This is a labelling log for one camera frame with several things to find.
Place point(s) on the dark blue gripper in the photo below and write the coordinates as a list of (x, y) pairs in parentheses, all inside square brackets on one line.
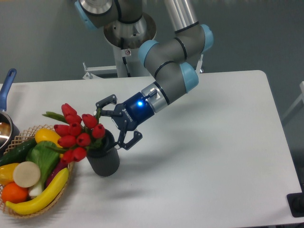
[(134, 111)]

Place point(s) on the red tulip bouquet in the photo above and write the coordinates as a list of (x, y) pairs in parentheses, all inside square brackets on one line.
[(78, 134)]

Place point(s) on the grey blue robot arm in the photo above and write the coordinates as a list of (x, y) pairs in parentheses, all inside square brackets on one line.
[(173, 79)]

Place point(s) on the dark grey ribbed vase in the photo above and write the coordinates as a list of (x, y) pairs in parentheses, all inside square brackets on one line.
[(104, 161)]

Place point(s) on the purple sweet potato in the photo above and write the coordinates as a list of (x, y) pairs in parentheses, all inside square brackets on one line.
[(61, 165)]

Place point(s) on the yellow squash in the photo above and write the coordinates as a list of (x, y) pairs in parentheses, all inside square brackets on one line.
[(45, 134)]

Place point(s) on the green bok choy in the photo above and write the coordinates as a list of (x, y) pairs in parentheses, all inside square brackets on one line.
[(44, 156)]

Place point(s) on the woven wicker basket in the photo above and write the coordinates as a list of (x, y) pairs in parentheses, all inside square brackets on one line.
[(19, 139)]

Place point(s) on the dark green cucumber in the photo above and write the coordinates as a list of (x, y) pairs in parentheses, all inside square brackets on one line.
[(19, 153)]

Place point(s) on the beige round slice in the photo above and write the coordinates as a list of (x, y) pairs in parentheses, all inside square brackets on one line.
[(26, 174)]

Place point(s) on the long yellow banana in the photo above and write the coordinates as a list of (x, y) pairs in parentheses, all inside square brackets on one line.
[(45, 198)]

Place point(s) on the yellow bell pepper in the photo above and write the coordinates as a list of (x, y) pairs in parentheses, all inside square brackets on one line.
[(6, 173)]

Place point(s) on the orange fruit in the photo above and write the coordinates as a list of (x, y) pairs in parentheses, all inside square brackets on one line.
[(14, 193)]

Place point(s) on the black device at edge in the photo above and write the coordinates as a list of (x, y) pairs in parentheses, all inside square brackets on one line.
[(296, 204)]

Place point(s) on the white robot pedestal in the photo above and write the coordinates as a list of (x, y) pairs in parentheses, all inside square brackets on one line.
[(136, 51)]

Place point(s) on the blue handled saucepan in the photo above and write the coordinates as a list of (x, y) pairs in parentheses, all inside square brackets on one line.
[(8, 130)]

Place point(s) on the white frame at right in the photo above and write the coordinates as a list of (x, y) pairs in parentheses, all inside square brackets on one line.
[(294, 108)]

